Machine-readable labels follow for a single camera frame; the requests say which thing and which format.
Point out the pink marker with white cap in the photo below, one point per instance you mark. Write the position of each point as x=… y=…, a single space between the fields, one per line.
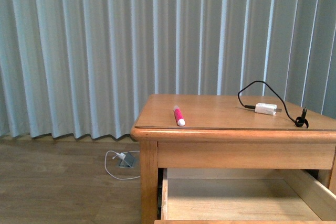
x=178 y=116

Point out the wooden top drawer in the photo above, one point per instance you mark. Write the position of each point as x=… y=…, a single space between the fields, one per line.
x=244 y=195

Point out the wooden nightstand cabinet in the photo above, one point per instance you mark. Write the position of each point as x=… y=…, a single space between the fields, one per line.
x=220 y=133

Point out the white plug in floor socket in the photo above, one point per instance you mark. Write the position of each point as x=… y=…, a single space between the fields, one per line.
x=121 y=156

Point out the open grey floor socket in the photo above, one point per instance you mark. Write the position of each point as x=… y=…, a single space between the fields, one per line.
x=128 y=162

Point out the light grey pleated curtain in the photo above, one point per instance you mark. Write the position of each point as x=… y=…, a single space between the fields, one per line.
x=88 y=66

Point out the white power adapter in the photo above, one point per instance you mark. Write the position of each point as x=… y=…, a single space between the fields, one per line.
x=267 y=109

